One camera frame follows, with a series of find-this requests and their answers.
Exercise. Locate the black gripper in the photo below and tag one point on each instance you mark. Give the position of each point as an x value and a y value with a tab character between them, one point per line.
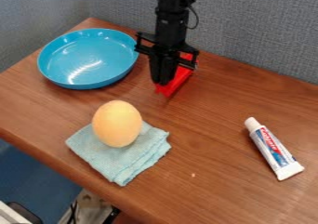
162	69

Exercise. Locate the red plastic block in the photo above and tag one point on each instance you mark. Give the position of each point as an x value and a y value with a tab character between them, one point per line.
182	74

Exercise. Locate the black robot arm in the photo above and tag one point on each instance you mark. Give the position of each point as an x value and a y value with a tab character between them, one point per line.
171	21

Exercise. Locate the blue plate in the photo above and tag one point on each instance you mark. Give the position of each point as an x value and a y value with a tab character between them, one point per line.
89	58

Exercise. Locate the orange egg-shaped object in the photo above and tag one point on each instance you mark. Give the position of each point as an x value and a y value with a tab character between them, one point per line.
117	123

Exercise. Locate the white object bottom corner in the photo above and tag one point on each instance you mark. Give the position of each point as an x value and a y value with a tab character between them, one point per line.
15	214

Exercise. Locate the light blue folded cloth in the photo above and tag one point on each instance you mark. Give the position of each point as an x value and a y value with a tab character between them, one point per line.
121	164

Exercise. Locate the white toothpaste tube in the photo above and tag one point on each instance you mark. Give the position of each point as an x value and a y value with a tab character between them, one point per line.
276	153

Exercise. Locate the grey bag under table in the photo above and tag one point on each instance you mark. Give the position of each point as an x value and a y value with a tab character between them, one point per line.
90	210

